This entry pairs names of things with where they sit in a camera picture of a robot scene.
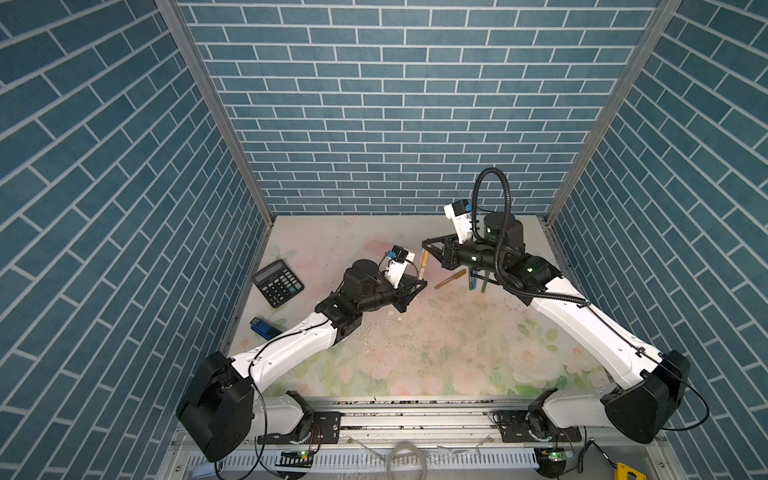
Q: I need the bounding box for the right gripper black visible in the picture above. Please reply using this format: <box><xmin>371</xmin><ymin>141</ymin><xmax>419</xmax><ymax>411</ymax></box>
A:
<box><xmin>422</xmin><ymin>233</ymin><xmax>505</xmax><ymax>276</ymax></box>

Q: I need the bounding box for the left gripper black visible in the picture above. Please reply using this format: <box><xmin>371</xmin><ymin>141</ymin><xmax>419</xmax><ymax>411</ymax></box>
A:
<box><xmin>355</xmin><ymin>273</ymin><xmax>427</xmax><ymax>315</ymax></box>

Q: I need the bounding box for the tan pen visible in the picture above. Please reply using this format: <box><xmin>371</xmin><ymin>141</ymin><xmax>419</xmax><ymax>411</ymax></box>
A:
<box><xmin>434</xmin><ymin>269</ymin><xmax>468</xmax><ymax>290</ymax></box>
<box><xmin>418</xmin><ymin>249</ymin><xmax>430</xmax><ymax>280</ymax></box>

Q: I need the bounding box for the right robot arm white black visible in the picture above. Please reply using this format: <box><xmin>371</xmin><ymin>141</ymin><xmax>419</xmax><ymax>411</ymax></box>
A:
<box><xmin>422</xmin><ymin>200</ymin><xmax>690</xmax><ymax>444</ymax></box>

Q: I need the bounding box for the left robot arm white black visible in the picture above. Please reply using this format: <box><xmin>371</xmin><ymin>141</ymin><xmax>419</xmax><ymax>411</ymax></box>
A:
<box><xmin>176</xmin><ymin>259</ymin><xmax>427</xmax><ymax>462</ymax></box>

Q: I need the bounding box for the black desk calculator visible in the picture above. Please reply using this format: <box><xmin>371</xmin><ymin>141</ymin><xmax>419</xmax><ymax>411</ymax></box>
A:
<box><xmin>251</xmin><ymin>259</ymin><xmax>304</xmax><ymax>309</ymax></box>

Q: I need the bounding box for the blue stapler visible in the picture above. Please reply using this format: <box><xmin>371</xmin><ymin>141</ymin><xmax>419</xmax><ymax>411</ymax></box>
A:
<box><xmin>250</xmin><ymin>318</ymin><xmax>283</xmax><ymax>340</ymax></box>

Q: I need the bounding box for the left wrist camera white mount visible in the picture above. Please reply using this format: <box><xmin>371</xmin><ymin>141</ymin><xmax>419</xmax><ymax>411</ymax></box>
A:
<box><xmin>384</xmin><ymin>245</ymin><xmax>415</xmax><ymax>289</ymax></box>

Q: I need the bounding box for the clear looped cable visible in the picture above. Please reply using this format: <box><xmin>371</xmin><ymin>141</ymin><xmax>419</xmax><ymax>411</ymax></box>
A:
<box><xmin>383</xmin><ymin>440</ymin><xmax>428</xmax><ymax>480</ymax></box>

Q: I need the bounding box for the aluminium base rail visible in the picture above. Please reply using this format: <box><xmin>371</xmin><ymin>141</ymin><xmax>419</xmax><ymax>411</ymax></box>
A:
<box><xmin>157</xmin><ymin>397</ymin><xmax>684</xmax><ymax>479</ymax></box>

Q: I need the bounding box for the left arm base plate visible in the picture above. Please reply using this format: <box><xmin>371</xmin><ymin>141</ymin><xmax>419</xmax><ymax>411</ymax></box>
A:
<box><xmin>257</xmin><ymin>411</ymin><xmax>342</xmax><ymax>446</ymax></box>

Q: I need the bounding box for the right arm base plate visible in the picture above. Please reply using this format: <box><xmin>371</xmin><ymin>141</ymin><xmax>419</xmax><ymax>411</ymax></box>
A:
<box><xmin>488</xmin><ymin>410</ymin><xmax>583</xmax><ymax>443</ymax></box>

